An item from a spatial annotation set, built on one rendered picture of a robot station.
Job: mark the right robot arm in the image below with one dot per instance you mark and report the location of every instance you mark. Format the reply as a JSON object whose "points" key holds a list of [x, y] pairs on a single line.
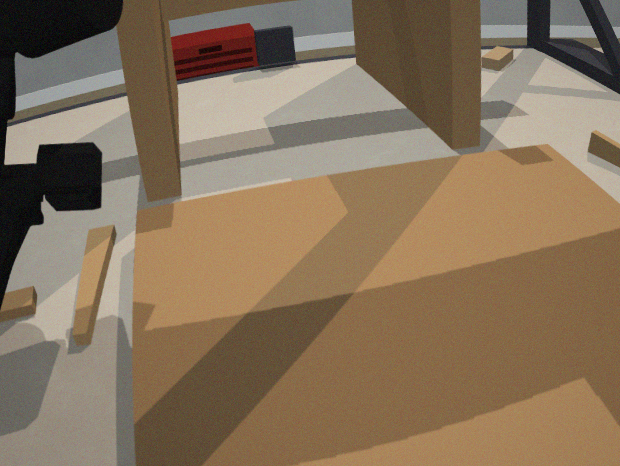
{"points": [[34, 28]]}

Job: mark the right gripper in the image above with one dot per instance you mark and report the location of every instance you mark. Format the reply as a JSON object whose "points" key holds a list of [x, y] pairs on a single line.
{"points": [[65, 170]]}

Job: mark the tan flat wooden board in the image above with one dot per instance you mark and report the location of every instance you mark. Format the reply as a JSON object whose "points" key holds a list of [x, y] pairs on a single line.
{"points": [[457, 311]]}

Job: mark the brown wooden board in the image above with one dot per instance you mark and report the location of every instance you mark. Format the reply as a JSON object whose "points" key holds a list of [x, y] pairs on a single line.
{"points": [[427, 54], [144, 48]]}

